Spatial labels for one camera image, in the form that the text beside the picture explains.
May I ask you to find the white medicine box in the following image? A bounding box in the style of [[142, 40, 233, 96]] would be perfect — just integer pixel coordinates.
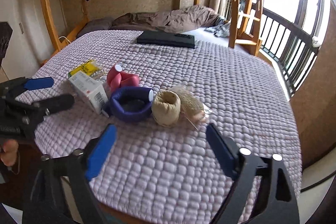
[[68, 71, 108, 114]]

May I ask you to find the clear bag of beige twine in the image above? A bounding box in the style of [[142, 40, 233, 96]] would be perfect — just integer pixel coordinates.
[[170, 86, 214, 130]]

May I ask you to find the yellow snack packet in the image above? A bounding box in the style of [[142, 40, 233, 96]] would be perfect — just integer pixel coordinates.
[[68, 60, 104, 80]]

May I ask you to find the red knotted foam tube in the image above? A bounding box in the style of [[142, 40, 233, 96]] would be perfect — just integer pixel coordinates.
[[106, 64, 139, 92]]

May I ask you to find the beige sock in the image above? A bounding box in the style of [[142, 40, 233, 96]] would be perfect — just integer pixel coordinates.
[[151, 90, 181, 127]]

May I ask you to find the person's left hand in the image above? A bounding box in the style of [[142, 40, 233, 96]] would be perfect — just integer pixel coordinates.
[[1, 139, 20, 167]]

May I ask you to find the grey pillow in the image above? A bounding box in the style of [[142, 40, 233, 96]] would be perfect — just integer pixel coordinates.
[[76, 16, 114, 38]]

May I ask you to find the black flat box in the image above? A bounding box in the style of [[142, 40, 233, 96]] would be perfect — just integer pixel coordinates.
[[136, 31, 195, 49]]

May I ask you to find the dark balcony railing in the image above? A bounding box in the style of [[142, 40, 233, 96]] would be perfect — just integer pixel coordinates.
[[260, 9, 318, 97]]

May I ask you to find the grey crumpled clothing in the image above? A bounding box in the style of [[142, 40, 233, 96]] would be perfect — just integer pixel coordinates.
[[205, 22, 231, 38]]

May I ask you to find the wooden bunk ladder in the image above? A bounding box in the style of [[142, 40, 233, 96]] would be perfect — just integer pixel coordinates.
[[229, 0, 263, 56]]

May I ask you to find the black remote control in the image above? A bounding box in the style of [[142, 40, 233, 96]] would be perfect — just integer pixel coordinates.
[[174, 34, 194, 39]]

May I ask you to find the brown rumpled duvet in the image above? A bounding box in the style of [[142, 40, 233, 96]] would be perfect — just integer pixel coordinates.
[[109, 5, 221, 34]]

